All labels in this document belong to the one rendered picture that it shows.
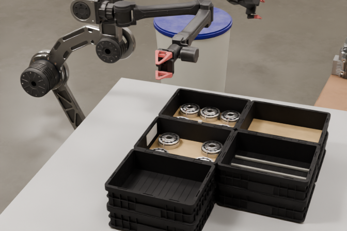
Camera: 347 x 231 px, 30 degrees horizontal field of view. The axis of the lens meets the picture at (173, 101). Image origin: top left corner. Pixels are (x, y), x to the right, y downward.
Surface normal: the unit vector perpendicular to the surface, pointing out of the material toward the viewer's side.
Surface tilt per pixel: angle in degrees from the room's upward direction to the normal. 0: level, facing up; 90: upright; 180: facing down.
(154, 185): 0
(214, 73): 94
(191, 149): 0
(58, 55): 90
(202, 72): 94
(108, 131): 0
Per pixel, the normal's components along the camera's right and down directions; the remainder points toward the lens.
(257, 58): -0.02, -0.87
